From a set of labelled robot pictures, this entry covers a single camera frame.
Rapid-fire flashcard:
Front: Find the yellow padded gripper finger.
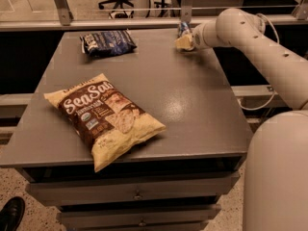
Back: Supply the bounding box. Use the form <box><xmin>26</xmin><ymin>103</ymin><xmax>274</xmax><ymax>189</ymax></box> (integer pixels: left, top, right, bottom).
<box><xmin>175</xmin><ymin>34</ymin><xmax>194</xmax><ymax>51</ymax></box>

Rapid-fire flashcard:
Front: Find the red bull can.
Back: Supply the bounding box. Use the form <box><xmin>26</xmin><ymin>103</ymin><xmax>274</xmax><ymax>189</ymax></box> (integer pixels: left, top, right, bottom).
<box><xmin>178</xmin><ymin>22</ymin><xmax>193</xmax><ymax>39</ymax></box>

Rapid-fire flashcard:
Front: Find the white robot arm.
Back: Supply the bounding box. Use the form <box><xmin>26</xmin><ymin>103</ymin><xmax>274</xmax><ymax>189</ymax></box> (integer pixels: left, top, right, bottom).
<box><xmin>175</xmin><ymin>8</ymin><xmax>308</xmax><ymax>231</ymax></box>

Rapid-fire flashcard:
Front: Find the dark blue chips bag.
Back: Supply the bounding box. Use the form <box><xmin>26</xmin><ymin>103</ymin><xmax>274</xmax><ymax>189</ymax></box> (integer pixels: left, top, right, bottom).
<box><xmin>80</xmin><ymin>30</ymin><xmax>137</xmax><ymax>58</ymax></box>

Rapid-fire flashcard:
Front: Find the yellow sea salt chips bag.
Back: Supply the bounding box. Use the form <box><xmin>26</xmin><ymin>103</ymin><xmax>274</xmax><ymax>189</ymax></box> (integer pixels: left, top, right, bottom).
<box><xmin>44</xmin><ymin>74</ymin><xmax>166</xmax><ymax>172</ymax></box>

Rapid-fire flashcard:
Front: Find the grey metal railing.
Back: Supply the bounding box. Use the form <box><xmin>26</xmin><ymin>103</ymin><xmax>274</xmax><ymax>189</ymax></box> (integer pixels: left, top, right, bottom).
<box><xmin>0</xmin><ymin>0</ymin><xmax>307</xmax><ymax>32</ymax></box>

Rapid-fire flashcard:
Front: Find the grey drawer cabinet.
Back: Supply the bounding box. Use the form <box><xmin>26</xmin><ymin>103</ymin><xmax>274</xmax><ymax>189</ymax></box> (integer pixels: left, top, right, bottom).
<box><xmin>0</xmin><ymin>29</ymin><xmax>251</xmax><ymax>231</ymax></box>

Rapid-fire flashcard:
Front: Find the lower grey drawer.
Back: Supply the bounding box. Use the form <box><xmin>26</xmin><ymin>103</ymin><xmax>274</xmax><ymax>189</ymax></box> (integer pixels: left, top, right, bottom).
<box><xmin>58</xmin><ymin>204</ymin><xmax>220</xmax><ymax>229</ymax></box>

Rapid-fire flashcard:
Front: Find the grey drawer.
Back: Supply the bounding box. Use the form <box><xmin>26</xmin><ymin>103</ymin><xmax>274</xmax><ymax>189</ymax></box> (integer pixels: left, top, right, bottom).
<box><xmin>58</xmin><ymin>204</ymin><xmax>220</xmax><ymax>229</ymax></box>
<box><xmin>26</xmin><ymin>172</ymin><xmax>240</xmax><ymax>206</ymax></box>

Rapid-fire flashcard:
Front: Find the upper grey drawer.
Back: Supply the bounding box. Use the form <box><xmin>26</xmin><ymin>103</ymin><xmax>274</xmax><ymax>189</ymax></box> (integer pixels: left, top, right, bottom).
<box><xmin>26</xmin><ymin>172</ymin><xmax>240</xmax><ymax>206</ymax></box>

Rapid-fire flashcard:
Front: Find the black shoe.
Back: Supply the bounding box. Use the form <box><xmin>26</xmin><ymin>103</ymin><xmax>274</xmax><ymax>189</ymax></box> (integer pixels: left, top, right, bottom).
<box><xmin>0</xmin><ymin>196</ymin><xmax>25</xmax><ymax>231</ymax></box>

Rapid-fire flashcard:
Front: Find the white cable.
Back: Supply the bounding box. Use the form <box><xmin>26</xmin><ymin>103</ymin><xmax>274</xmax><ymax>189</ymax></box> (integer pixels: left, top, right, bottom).
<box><xmin>237</xmin><ymin>13</ymin><xmax>281</xmax><ymax>112</ymax></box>

